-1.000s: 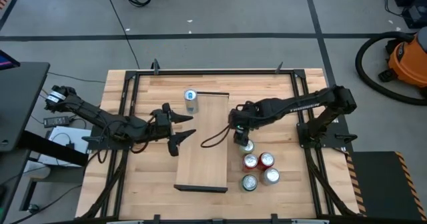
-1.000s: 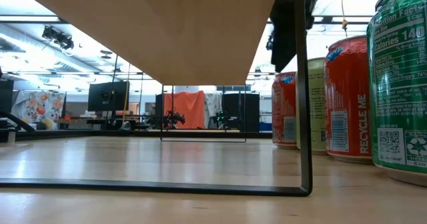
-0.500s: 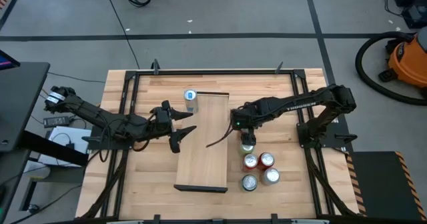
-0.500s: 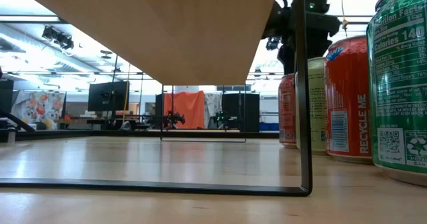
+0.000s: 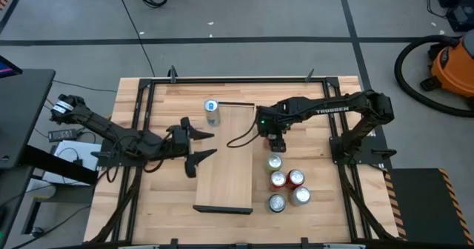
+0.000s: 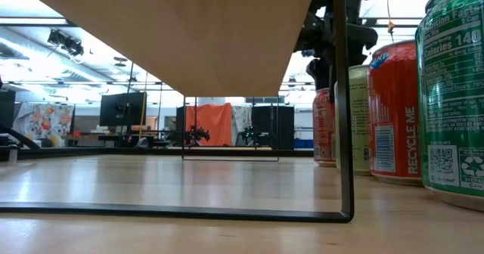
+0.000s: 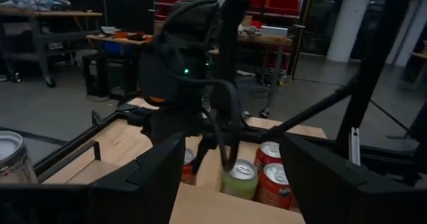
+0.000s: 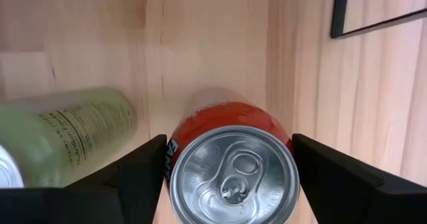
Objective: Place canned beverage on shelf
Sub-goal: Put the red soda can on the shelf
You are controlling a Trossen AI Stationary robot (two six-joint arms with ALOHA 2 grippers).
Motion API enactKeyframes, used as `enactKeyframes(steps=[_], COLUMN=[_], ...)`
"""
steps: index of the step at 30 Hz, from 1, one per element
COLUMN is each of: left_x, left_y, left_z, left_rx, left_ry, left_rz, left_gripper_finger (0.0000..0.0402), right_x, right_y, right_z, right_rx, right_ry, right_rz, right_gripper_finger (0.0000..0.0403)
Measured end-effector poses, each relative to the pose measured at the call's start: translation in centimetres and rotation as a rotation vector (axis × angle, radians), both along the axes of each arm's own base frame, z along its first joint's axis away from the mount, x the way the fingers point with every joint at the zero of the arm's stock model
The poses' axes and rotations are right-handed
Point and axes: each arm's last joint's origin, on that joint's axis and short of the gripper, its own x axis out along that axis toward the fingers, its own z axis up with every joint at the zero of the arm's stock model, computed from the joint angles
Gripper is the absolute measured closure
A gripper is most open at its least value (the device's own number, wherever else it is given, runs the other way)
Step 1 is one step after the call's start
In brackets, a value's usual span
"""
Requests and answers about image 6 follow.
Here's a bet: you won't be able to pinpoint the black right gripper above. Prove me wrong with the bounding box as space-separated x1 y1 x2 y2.
293 11 379 93

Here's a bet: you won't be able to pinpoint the red Fanta can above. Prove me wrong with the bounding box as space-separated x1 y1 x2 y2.
366 39 424 187
312 88 338 168

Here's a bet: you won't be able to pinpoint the pale green beverage can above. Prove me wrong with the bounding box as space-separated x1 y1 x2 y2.
334 64 374 177

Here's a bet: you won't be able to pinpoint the green Sprite can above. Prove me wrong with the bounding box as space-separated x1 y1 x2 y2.
414 0 484 212

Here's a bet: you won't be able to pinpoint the wooden shelf with black legs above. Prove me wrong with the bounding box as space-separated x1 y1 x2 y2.
0 0 355 224

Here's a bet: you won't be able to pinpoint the black cabinet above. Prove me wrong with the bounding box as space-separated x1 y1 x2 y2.
251 105 296 151

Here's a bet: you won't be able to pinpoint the blue storage bins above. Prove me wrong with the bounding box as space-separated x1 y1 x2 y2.
293 138 315 150

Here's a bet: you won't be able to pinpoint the white patterned cloth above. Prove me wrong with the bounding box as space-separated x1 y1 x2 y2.
231 105 253 147

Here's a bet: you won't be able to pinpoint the orange-red draped cloth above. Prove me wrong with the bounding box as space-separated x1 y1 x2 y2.
185 102 234 147

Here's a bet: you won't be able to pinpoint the black computer monitor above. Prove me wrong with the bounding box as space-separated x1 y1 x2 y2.
99 91 147 128

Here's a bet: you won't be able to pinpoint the background desk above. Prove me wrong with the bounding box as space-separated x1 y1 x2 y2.
60 132 171 148

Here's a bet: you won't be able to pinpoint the floral patterned cloth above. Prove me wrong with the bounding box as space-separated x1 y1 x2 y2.
13 102 76 148

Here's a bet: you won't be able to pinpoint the black upright panel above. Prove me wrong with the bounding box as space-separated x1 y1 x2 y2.
0 90 17 130

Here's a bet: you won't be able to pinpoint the yellow hanging cord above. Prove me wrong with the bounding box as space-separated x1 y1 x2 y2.
383 0 396 43

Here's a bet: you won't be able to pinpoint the black aluminium table frame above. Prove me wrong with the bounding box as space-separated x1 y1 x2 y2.
0 146 315 161

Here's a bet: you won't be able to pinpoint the black ceiling-mounted camera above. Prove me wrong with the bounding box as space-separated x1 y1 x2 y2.
47 29 85 57

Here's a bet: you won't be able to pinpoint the black curved cable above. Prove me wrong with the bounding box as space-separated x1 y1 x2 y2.
0 125 42 151

